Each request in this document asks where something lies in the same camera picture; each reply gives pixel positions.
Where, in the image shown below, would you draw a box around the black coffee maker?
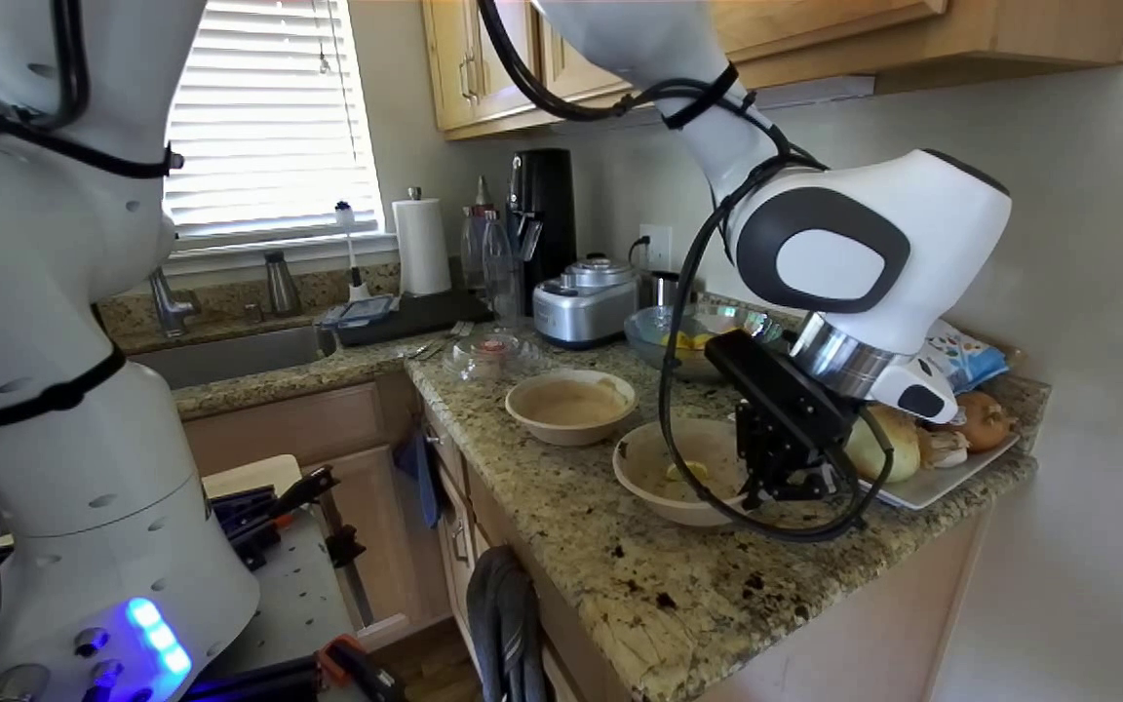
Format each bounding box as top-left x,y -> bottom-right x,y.
501,143 -> 580,314

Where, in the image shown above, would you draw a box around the chrome sink faucet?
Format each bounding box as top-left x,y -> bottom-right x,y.
146,266 -> 200,331

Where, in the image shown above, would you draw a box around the large yellow onion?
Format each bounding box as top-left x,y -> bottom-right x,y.
843,401 -> 929,487

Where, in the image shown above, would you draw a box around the white rectangular tray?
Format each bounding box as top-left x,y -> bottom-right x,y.
868,431 -> 1026,513

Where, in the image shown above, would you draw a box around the wooden base cabinet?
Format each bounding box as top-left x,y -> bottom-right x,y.
176,365 -> 993,702

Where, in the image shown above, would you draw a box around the small glass bowl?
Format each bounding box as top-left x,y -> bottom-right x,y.
447,325 -> 534,384

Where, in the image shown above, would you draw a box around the beige bowl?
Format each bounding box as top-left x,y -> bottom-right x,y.
606,416 -> 773,533
501,365 -> 638,452

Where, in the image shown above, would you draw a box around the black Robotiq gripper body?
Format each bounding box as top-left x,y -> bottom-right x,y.
727,365 -> 864,460

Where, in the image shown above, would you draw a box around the blue white plastic bag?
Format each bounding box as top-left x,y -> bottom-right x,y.
925,321 -> 1017,399

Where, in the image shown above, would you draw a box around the small clear bottle metal cap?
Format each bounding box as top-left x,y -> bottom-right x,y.
458,176 -> 518,312

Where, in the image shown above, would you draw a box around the red black clamp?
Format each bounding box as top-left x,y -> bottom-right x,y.
183,630 -> 412,702

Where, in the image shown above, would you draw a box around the black hanging towel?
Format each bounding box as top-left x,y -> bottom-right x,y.
458,540 -> 553,702

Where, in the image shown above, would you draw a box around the brown round vegetable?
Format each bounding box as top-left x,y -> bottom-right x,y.
954,388 -> 1022,457

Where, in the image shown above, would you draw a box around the blue hanging cloth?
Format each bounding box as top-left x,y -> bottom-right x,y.
388,431 -> 453,529

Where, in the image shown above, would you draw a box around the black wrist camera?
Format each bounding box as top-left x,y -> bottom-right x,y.
700,326 -> 814,416

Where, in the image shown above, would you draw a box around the steel kitchen sink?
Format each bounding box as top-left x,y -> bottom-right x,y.
135,325 -> 337,388

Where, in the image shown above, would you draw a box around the white mushroom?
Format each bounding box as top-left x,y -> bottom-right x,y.
921,423 -> 976,473

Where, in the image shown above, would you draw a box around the white dish brush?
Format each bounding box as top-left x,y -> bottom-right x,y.
332,196 -> 373,308

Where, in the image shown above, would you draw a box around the white window blinds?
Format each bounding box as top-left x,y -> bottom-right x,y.
0,0 -> 388,247

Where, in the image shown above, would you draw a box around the white paper towel roll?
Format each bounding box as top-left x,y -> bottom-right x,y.
388,184 -> 456,301

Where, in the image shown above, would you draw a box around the clear glass fruit bowl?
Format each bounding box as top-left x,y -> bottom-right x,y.
621,301 -> 788,384

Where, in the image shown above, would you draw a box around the small metal cup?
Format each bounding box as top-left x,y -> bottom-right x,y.
634,269 -> 710,312

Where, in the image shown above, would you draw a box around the white wall outlet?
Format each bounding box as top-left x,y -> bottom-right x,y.
634,223 -> 677,269

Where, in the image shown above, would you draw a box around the white robot cart top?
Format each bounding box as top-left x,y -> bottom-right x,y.
200,447 -> 361,653

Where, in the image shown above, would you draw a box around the black clamp tool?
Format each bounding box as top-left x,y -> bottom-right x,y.
205,462 -> 343,569

